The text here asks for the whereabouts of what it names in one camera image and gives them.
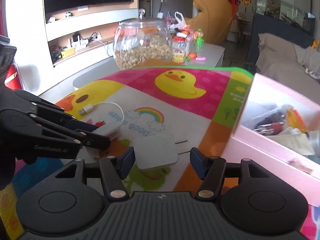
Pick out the orange beanbag chair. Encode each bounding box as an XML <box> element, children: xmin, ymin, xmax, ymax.
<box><xmin>185</xmin><ymin>0</ymin><xmax>235</xmax><ymax>45</ymax></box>

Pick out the green toy figure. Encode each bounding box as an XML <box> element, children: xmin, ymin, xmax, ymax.
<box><xmin>194</xmin><ymin>29</ymin><xmax>204</xmax><ymax>53</ymax></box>

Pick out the yellow liquid bottle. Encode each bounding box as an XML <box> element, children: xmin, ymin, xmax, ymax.
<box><xmin>286</xmin><ymin>107</ymin><xmax>308</xmax><ymax>133</ymax></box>

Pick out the glass jar of nuts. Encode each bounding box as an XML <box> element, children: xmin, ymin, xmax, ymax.
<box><xmin>113</xmin><ymin>18</ymin><xmax>172</xmax><ymax>70</ymax></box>

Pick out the glass fish tank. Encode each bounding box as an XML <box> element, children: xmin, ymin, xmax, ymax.
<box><xmin>254</xmin><ymin>0</ymin><xmax>316</xmax><ymax>36</ymax></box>

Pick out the white power adapter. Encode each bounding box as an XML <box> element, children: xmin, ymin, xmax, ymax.
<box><xmin>133</xmin><ymin>134</ymin><xmax>188</xmax><ymax>171</ymax></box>

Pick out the white tv cabinet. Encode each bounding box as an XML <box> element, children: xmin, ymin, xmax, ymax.
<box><xmin>4</xmin><ymin>0</ymin><xmax>138</xmax><ymax>95</ymax></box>

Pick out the white ethernet adapter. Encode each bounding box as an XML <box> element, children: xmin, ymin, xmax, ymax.
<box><xmin>78</xmin><ymin>101</ymin><xmax>125</xmax><ymax>140</ymax></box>

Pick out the colourful duck play mat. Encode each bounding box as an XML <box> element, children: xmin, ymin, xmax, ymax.
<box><xmin>1</xmin><ymin>66</ymin><xmax>319</xmax><ymax>239</ymax></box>

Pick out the cream tube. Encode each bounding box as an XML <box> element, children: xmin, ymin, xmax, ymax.
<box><xmin>267</xmin><ymin>134</ymin><xmax>316</xmax><ymax>156</ymax></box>

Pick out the black item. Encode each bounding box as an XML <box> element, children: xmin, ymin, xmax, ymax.
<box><xmin>241</xmin><ymin>105</ymin><xmax>291</xmax><ymax>129</ymax></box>

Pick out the grey sofa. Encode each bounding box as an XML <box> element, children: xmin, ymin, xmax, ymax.
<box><xmin>255</xmin><ymin>33</ymin><xmax>319</xmax><ymax>103</ymax></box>

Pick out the pink cardboard box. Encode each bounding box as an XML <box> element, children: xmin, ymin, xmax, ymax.
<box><xmin>221</xmin><ymin>74</ymin><xmax>319</xmax><ymax>207</ymax></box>

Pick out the red metal lipstick tube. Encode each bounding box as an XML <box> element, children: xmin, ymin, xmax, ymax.
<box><xmin>253</xmin><ymin>121</ymin><xmax>285</xmax><ymax>136</ymax></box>

